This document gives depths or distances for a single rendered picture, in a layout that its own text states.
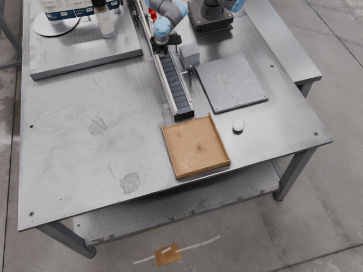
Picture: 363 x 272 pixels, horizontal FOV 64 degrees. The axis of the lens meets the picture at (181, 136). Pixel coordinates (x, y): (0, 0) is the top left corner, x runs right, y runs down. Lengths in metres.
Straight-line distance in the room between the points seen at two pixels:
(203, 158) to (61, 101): 0.87
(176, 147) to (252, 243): 0.99
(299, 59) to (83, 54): 1.29
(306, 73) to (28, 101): 1.58
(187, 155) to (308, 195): 1.19
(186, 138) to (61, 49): 1.01
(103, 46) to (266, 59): 0.99
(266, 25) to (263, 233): 1.39
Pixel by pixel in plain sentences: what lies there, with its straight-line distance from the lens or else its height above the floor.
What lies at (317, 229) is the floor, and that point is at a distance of 2.29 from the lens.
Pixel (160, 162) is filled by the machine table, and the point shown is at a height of 0.83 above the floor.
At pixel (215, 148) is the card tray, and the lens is 1.43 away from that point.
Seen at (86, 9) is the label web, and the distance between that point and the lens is 2.13.
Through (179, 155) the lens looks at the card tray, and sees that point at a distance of 1.42.
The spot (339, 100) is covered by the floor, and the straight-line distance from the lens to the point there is 2.94.
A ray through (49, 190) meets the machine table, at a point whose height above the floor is 0.83.
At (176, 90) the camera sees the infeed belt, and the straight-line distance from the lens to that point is 1.59.
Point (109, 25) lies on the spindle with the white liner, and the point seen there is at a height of 0.97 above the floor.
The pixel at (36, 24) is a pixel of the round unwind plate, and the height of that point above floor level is 0.89.
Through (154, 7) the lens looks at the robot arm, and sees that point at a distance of 1.54.
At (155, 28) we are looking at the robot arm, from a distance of 1.41.
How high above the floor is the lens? 2.07
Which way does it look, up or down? 57 degrees down
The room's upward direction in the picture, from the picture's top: 6 degrees counter-clockwise
